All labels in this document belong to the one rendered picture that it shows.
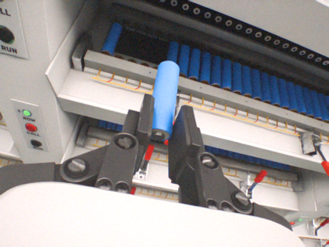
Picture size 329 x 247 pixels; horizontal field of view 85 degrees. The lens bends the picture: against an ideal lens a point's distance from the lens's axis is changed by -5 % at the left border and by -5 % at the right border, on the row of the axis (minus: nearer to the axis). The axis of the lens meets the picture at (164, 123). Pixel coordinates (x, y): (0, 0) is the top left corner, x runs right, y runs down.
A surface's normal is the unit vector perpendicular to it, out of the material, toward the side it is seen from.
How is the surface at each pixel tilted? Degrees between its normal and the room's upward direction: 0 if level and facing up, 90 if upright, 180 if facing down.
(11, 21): 90
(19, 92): 90
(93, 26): 20
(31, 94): 90
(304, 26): 110
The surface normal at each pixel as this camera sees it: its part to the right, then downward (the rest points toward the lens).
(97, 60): 0.25, -0.38
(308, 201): -0.96, -0.24
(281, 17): -0.15, 0.90
